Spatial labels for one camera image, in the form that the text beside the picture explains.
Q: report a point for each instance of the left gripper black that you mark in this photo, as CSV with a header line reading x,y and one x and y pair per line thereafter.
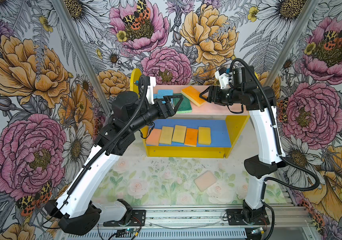
x,y
171,111

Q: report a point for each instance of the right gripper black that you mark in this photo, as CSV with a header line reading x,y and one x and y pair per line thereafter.
x,y
215,98

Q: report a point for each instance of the blue cellulose sponge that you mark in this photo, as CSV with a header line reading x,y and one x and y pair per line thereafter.
x,y
162,93

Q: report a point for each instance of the green scouring pad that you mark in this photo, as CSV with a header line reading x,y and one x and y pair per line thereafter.
x,y
185,106

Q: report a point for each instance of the large yellow sponge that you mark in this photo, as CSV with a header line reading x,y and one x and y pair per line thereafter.
x,y
179,134

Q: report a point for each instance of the yellow wooden two-tier shelf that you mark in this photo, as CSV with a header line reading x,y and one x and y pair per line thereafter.
x,y
225,130

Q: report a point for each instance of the yellow sponge with green back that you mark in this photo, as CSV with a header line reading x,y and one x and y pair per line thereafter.
x,y
166,135

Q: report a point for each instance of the small yellow sponge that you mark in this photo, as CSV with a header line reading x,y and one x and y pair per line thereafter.
x,y
204,136

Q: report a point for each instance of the orange sponge front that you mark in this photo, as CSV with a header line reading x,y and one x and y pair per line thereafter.
x,y
191,137

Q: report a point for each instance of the pink orange sponge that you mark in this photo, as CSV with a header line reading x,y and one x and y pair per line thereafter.
x,y
154,138

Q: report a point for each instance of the pale pink sponge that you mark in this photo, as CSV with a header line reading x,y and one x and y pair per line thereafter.
x,y
206,180

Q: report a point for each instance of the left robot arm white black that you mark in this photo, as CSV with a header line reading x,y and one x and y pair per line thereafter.
x,y
74,209

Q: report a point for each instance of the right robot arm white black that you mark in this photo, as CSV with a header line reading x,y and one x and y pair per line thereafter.
x,y
240,86

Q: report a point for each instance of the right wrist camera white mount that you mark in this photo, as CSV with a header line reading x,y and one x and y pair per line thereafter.
x,y
224,77

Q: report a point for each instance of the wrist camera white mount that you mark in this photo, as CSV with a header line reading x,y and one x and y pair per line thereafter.
x,y
150,90
224,77

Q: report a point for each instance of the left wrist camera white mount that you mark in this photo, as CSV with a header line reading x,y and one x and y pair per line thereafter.
x,y
150,90

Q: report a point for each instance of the right aluminium corner post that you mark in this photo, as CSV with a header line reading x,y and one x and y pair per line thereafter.
x,y
292,38

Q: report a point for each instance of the aluminium corner post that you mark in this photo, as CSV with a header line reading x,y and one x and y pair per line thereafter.
x,y
76,41
292,38

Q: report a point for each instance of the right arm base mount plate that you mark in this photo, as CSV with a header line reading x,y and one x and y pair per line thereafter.
x,y
244,217

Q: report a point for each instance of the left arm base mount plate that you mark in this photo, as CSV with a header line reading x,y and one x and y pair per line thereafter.
x,y
137,218

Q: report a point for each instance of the left aluminium corner post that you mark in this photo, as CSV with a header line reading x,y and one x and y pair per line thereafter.
x,y
76,41

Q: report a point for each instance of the aluminium front rail frame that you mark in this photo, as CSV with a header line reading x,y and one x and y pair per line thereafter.
x,y
207,223

